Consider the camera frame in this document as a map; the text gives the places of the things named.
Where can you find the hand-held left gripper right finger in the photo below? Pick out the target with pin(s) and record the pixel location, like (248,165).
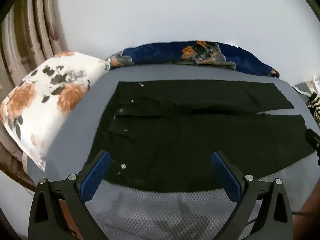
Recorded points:
(226,173)

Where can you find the white floral pillow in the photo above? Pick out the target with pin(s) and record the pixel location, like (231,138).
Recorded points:
(45,100)

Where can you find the brown striped curtain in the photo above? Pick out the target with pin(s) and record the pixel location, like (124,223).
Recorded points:
(27,35)

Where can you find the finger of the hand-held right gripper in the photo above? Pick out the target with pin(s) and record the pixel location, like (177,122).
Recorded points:
(313,140)

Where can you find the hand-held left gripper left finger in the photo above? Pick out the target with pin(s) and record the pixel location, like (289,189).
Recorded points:
(96,173)

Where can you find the wooden bed frame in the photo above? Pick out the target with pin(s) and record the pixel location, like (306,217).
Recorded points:
(15,173)

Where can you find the black white knitted cloth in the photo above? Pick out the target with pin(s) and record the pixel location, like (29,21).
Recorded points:
(315,107)

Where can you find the blue floral blanket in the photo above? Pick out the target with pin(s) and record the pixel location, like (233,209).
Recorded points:
(155,53)

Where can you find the black pants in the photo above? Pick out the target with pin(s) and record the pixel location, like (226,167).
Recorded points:
(187,130)

